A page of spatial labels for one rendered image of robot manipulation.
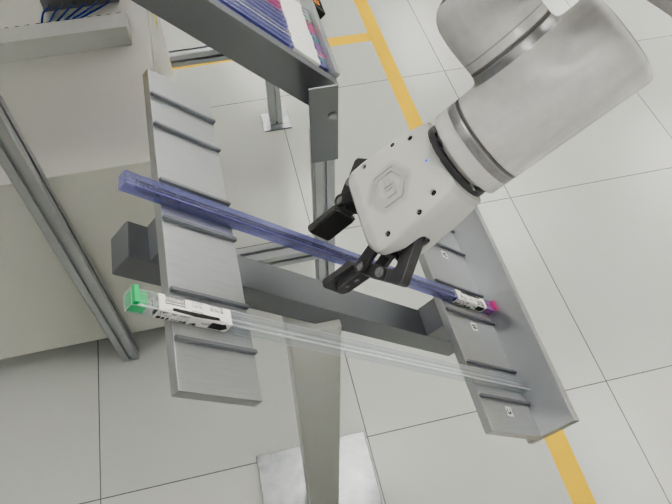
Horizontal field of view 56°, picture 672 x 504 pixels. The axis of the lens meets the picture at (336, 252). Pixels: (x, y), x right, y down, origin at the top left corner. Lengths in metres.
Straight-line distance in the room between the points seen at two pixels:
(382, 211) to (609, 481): 1.14
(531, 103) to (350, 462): 1.10
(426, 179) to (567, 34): 0.16
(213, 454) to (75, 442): 0.32
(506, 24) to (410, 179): 0.15
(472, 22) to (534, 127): 0.09
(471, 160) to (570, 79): 0.09
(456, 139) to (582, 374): 1.21
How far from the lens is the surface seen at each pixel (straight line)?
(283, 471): 1.48
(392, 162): 0.58
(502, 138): 0.53
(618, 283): 1.86
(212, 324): 0.47
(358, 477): 1.47
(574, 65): 0.52
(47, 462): 1.63
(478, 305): 0.80
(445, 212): 0.55
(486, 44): 0.52
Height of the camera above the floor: 1.43
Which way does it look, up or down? 54 degrees down
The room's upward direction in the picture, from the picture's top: straight up
